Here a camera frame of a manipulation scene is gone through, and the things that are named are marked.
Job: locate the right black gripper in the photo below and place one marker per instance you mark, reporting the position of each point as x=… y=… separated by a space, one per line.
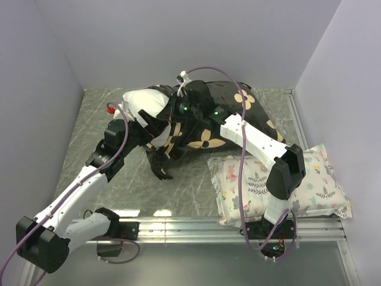
x=176 y=118

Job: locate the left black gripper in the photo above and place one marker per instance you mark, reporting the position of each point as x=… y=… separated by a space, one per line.
x=155 y=124

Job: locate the black pillowcase with tan flowers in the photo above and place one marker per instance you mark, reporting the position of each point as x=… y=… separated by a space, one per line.
x=223 y=99

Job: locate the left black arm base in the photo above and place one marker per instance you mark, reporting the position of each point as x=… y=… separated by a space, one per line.
x=119 y=244

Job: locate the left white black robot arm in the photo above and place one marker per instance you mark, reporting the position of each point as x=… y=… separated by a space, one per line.
x=47 y=239

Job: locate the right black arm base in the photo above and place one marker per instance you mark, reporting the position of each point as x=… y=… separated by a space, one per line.
x=282 y=239

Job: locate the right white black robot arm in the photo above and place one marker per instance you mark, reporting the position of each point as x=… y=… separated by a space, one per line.
x=285 y=163

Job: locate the white floral printed pillow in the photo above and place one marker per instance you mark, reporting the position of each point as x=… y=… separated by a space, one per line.
x=319 y=194

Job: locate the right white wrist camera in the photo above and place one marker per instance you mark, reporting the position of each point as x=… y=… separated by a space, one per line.
x=182 y=79

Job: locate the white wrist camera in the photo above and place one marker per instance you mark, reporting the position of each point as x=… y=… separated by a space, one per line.
x=182 y=79
x=118 y=111

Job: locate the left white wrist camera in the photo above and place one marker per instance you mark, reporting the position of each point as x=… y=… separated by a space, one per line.
x=118 y=111

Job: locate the aluminium mounting rail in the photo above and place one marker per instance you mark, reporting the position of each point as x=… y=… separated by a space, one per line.
x=201 y=230

